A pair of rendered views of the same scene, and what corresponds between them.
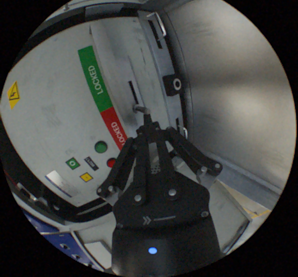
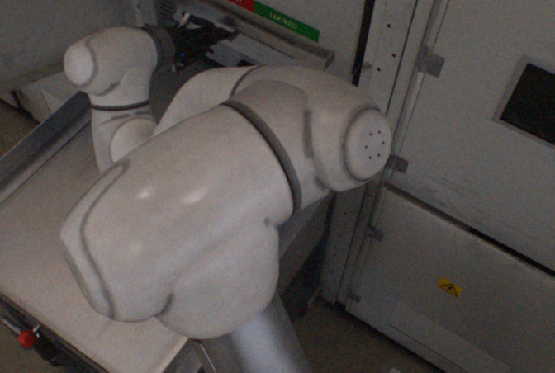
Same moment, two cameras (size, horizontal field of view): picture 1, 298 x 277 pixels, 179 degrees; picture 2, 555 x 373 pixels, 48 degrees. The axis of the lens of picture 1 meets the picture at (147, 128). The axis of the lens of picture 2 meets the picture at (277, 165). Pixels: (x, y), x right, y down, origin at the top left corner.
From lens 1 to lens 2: 121 cm
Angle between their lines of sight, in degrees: 35
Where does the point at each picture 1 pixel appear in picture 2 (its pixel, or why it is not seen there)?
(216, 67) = not seen: hidden behind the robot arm
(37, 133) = not seen: outside the picture
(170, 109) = (226, 52)
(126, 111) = (238, 25)
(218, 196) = (34, 59)
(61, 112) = not seen: outside the picture
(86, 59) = (305, 29)
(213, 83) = not seen: hidden behind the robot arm
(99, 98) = (266, 10)
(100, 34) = (307, 59)
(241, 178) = (86, 104)
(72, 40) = (334, 35)
